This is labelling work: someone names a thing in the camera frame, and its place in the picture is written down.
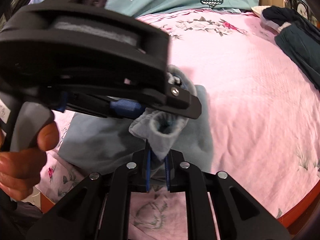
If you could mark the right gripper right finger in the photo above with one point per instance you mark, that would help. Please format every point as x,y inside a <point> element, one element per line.
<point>217,206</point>

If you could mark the dark teal folded clothes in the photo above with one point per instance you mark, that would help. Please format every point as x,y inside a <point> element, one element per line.
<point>302,49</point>

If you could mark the pink bedspread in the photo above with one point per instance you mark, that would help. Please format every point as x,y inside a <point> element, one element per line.
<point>263,111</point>

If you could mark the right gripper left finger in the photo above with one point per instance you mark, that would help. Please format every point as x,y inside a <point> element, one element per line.
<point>99,206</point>

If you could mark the grey pants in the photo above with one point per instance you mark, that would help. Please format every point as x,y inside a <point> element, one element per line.
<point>101,145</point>

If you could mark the left hand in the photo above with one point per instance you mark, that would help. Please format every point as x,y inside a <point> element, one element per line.
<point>20,171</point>

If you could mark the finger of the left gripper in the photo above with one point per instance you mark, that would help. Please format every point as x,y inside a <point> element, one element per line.
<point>174,100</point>
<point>125,107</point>

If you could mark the navy white garment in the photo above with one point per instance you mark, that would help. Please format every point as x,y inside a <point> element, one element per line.
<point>278,18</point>

